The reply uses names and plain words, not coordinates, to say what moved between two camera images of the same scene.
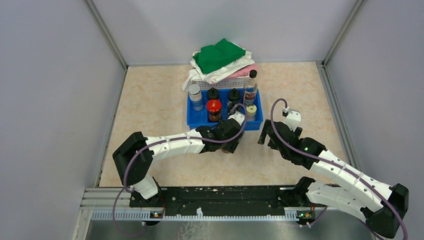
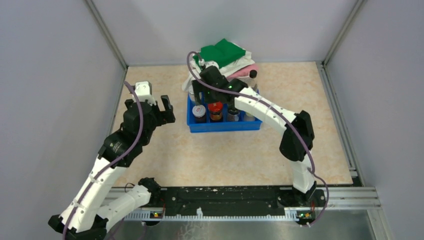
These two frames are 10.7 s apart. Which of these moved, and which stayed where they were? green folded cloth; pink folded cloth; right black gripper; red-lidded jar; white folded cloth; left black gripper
Moved: right black gripper; left black gripper
Stayed: red-lidded jar; pink folded cloth; green folded cloth; white folded cloth
